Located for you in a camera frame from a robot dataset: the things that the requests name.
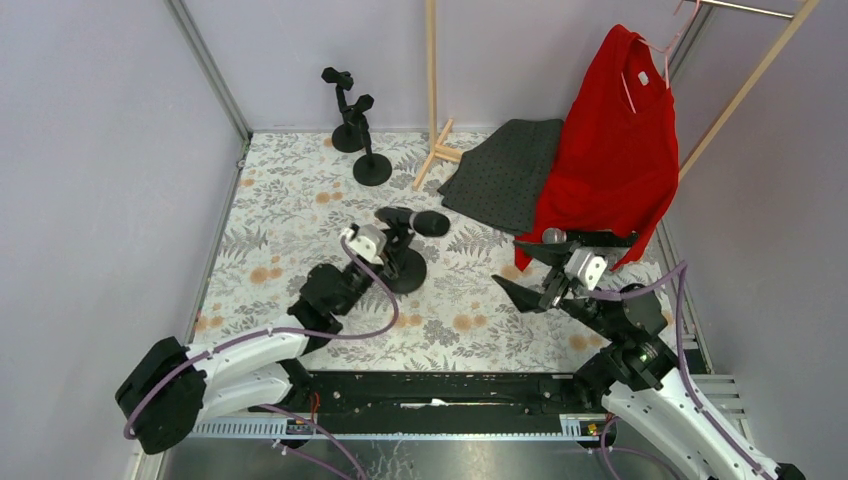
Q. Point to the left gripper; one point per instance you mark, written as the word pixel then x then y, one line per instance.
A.
pixel 389 245

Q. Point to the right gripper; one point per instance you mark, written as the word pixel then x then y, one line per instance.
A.
pixel 549 291

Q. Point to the black mic stand front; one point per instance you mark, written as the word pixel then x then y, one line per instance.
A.
pixel 418 275

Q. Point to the black mic stand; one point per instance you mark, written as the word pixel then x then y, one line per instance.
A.
pixel 370 169
pixel 418 275
pixel 345 138

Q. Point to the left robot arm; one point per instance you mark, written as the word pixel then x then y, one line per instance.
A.
pixel 176 386

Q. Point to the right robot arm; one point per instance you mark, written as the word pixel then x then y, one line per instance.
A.
pixel 638 377

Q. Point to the black mic stand middle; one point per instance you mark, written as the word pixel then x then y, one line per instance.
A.
pixel 370 169

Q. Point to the black mic stand back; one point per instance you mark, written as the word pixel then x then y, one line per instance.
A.
pixel 345 138

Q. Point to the silver head black microphone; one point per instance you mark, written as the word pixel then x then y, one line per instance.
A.
pixel 599 239

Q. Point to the grey dotted cloth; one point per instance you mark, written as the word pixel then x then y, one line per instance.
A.
pixel 498 182

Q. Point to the wooden clothes rack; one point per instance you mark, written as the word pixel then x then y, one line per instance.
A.
pixel 438 133

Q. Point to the floral table mat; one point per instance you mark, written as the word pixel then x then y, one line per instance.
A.
pixel 296 195

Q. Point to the red t-shirt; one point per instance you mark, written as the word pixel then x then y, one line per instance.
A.
pixel 616 167

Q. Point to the pink clothes hanger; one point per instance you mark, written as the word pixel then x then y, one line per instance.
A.
pixel 665 51

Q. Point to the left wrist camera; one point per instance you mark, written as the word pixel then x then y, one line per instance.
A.
pixel 367 242

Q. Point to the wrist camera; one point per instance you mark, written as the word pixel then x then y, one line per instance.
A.
pixel 586 266
pixel 367 242

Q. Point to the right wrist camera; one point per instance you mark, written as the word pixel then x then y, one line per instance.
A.
pixel 586 266

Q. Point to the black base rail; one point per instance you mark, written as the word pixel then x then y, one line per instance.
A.
pixel 442 403

